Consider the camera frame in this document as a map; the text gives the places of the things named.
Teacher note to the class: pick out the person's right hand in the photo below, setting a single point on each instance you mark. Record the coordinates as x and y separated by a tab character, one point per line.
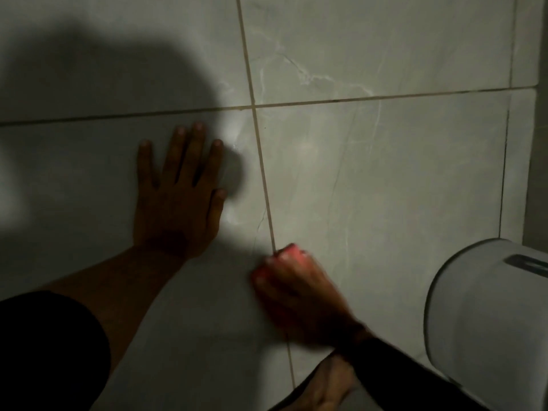
308	303

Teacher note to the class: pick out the person's left hand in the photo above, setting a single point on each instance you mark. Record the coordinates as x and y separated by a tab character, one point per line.
175	218

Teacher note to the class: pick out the person's left middle finger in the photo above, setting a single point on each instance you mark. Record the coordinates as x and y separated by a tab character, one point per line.
193	151

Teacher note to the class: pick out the person's left little finger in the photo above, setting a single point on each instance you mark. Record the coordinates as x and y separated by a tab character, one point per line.
146	164

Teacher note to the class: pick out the person's left thumb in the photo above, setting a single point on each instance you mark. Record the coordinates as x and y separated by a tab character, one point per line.
217	209

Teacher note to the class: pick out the person's right fingers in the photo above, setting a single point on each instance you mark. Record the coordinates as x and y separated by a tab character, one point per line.
278	276

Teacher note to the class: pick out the red scrubbing pad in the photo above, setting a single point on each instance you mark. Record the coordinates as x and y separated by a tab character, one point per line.
290	254

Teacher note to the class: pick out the person's right forearm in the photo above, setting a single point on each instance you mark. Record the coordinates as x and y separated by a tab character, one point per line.
406	376

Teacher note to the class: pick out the person's left forearm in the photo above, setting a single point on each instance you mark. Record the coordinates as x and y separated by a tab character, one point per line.
124	291

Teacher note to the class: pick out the person's bare foot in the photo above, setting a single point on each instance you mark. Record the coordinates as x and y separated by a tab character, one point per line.
327	385

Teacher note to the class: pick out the black shirt sleeve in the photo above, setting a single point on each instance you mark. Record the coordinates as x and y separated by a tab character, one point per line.
47	350

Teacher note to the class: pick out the white paper dispenser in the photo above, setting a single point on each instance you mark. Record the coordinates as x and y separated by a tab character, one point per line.
488	321

